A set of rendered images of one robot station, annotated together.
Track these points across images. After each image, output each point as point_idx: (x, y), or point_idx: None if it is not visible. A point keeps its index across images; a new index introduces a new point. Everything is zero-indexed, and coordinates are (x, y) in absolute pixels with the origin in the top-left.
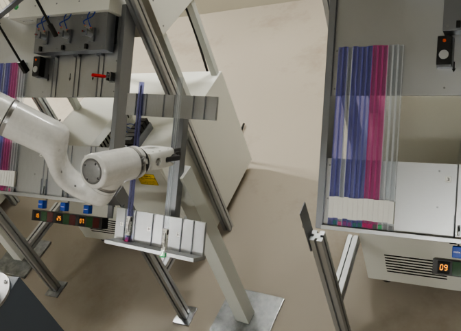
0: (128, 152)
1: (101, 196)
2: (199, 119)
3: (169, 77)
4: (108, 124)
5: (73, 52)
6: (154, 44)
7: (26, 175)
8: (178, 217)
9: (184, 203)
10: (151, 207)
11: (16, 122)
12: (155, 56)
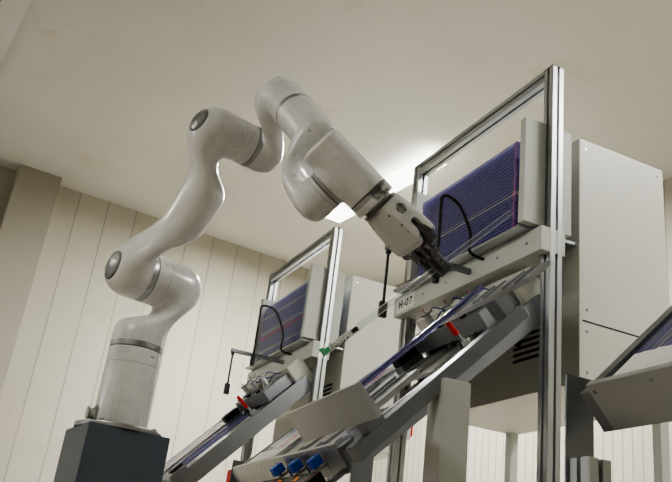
0: (372, 166)
1: (309, 185)
2: (511, 285)
3: (554, 419)
4: None
5: (447, 332)
6: (550, 355)
7: (293, 450)
8: (399, 421)
9: (429, 443)
10: None
11: (296, 99)
12: (545, 373)
